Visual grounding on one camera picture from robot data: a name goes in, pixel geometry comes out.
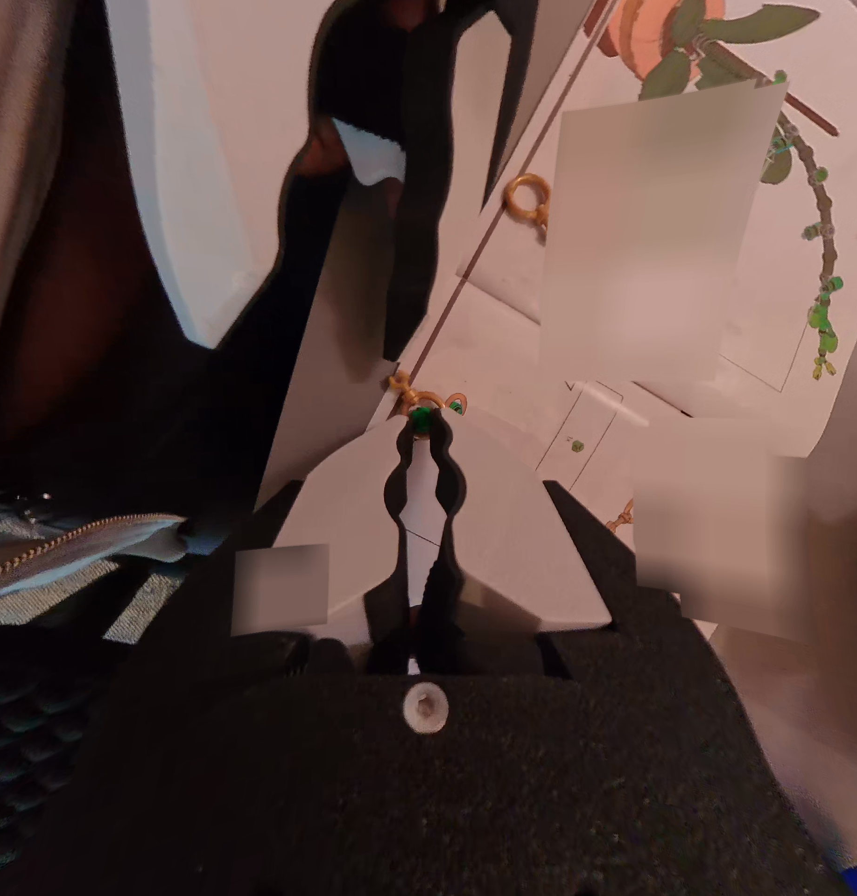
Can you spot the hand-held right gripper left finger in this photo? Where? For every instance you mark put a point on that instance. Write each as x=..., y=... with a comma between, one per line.
x=351, y=504

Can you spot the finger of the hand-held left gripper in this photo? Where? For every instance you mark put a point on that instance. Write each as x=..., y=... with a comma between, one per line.
x=470, y=140
x=211, y=140

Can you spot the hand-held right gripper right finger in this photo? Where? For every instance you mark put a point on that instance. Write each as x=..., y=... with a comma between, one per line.
x=512, y=532

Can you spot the green stud piece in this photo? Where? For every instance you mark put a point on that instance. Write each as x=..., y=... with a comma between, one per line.
x=421, y=418

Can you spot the person's left forearm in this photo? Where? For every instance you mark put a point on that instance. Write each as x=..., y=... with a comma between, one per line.
x=85, y=294

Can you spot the grey desk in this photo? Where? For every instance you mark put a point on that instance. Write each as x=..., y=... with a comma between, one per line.
x=330, y=392

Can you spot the open instruction booklet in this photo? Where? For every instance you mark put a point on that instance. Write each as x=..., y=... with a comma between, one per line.
x=491, y=350

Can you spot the black mesh chair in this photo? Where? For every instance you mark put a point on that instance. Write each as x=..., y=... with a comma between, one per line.
x=29, y=714

